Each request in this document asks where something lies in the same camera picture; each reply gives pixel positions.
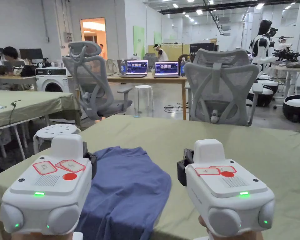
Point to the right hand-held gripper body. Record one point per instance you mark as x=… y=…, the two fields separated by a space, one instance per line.
x=230 y=200

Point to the person's right hand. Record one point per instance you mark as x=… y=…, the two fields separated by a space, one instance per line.
x=250 y=235

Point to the person's left hand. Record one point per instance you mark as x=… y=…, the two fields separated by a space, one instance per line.
x=40 y=237

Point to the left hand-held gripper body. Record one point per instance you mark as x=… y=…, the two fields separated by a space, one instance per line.
x=47 y=190

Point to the white desk with black equipment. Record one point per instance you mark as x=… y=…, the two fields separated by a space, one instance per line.
x=290 y=67

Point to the desk with monitor and bags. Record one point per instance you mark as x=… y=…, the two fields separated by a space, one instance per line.
x=17 y=75

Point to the bed with pale green sheet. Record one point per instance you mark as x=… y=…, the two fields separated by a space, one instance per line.
x=150 y=132

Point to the white black humanoid robot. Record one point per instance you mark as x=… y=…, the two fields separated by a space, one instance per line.
x=261 y=45

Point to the black white round robot base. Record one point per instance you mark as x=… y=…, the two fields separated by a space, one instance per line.
x=263 y=92
x=296 y=107

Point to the dark blue shirt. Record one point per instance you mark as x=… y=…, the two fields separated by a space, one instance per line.
x=130 y=190

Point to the white washing machine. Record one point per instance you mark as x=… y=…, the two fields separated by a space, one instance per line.
x=52 y=80

